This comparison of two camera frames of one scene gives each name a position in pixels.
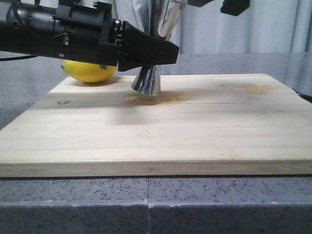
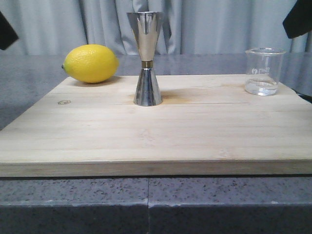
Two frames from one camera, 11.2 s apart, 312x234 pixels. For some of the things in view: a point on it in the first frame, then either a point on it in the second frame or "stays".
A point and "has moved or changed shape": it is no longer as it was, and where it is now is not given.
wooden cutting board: (200, 125) stays
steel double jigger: (163, 15) has moved or changed shape
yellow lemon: (87, 72) stays
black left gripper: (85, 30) → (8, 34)
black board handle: (306, 97) stays
